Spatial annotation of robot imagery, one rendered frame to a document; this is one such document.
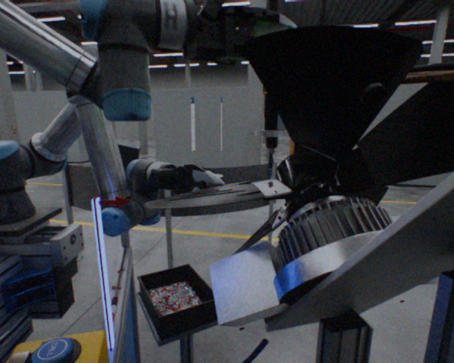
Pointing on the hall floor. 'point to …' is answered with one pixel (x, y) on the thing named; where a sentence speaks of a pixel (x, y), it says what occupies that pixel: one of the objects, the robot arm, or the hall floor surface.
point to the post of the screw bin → (187, 349)
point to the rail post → (135, 317)
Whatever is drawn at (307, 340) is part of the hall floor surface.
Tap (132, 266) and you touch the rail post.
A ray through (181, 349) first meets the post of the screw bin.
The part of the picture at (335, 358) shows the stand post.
